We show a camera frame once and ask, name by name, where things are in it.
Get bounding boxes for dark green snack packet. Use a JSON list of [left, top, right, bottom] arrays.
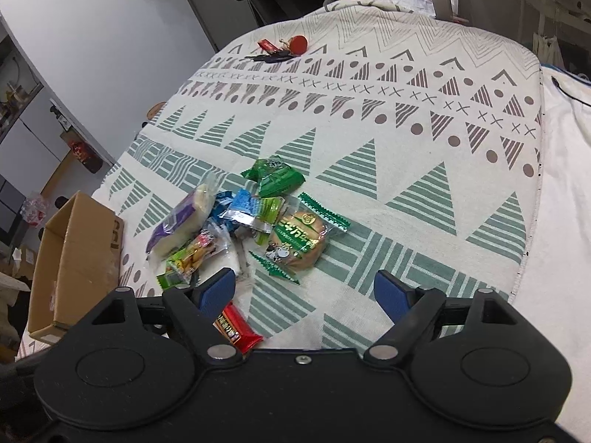
[[241, 157, 285, 182], [257, 166, 306, 199]]

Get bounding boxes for geometric patterned blanket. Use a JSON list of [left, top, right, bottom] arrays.
[[16, 0, 543, 361]]

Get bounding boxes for bun packet with green edges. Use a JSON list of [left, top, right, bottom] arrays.
[[249, 192, 352, 285]]

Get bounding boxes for white rack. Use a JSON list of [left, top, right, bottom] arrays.
[[521, 0, 591, 75]]

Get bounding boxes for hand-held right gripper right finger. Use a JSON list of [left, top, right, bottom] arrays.
[[365, 270, 523, 363]]

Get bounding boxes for wall socket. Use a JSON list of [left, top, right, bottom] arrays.
[[49, 99, 73, 133]]

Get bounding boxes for cardboard box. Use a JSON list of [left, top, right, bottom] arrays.
[[27, 190, 124, 345]]

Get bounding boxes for white blanket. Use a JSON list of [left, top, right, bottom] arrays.
[[512, 65, 591, 435]]

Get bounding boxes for wall shelf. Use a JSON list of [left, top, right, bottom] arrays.
[[0, 32, 45, 140]]

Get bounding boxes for purple snack packet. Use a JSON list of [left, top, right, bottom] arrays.
[[146, 183, 218, 259]]

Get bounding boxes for colourful cracker packet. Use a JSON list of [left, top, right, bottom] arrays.
[[166, 232, 219, 283]]

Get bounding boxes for red printed bag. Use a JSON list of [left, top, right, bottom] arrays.
[[69, 140, 105, 174]]

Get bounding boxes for white snack packet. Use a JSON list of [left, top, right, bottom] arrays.
[[203, 220, 248, 278]]

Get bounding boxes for red snack bar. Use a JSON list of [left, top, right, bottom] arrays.
[[213, 302, 265, 355]]

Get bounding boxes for small green snack packet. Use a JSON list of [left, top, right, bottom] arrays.
[[157, 271, 186, 292]]

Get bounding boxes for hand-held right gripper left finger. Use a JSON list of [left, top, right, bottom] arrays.
[[90, 268, 245, 363]]

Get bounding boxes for black cable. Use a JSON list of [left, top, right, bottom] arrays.
[[551, 78, 591, 102]]

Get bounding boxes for blue snack packet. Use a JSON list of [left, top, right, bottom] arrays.
[[212, 189, 274, 234]]

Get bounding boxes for clear plastic bag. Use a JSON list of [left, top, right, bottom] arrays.
[[20, 194, 49, 228]]

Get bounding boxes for light green snack packet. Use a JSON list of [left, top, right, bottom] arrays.
[[255, 196, 285, 245]]

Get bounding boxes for red handled tools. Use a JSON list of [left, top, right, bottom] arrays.
[[245, 51, 297, 65]]

